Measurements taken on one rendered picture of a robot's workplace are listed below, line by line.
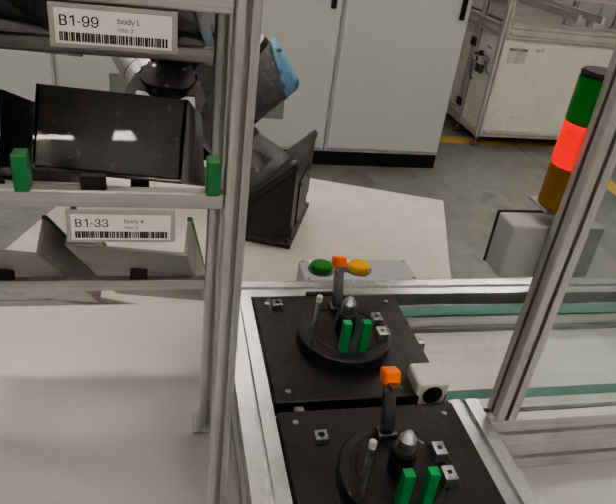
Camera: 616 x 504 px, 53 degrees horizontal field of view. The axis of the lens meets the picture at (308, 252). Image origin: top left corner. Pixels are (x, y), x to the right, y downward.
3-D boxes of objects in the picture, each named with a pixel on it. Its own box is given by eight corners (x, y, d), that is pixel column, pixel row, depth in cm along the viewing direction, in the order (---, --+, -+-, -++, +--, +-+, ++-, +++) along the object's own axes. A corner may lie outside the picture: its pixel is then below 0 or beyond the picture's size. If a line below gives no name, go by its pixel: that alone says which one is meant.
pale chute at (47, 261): (8, 295, 90) (13, 265, 91) (100, 302, 91) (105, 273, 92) (-94, 244, 63) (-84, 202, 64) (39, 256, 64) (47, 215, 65)
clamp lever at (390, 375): (376, 426, 75) (379, 365, 74) (392, 425, 75) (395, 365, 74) (386, 439, 71) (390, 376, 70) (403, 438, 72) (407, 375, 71)
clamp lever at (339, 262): (329, 303, 96) (331, 254, 95) (341, 303, 97) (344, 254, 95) (335, 309, 93) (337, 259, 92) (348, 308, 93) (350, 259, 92)
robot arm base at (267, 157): (248, 181, 151) (221, 149, 148) (295, 148, 144) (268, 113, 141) (228, 207, 138) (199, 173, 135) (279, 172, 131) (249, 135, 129)
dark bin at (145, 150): (109, 177, 82) (113, 120, 81) (209, 187, 83) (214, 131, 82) (30, 169, 54) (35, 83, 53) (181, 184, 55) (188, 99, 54)
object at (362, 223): (126, 156, 177) (126, 146, 176) (440, 210, 171) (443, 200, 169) (-22, 286, 117) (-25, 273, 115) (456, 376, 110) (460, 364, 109)
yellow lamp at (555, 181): (529, 195, 74) (542, 156, 72) (566, 196, 75) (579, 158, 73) (551, 214, 70) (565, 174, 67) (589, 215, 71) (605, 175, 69)
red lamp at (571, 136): (542, 156, 72) (555, 115, 69) (580, 157, 73) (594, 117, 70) (565, 173, 67) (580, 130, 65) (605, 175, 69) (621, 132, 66)
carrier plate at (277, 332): (252, 306, 101) (253, 295, 100) (391, 304, 106) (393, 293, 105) (274, 414, 81) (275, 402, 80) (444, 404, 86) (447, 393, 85)
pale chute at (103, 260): (116, 293, 93) (120, 264, 95) (203, 301, 94) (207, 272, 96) (63, 245, 66) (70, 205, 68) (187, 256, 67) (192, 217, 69)
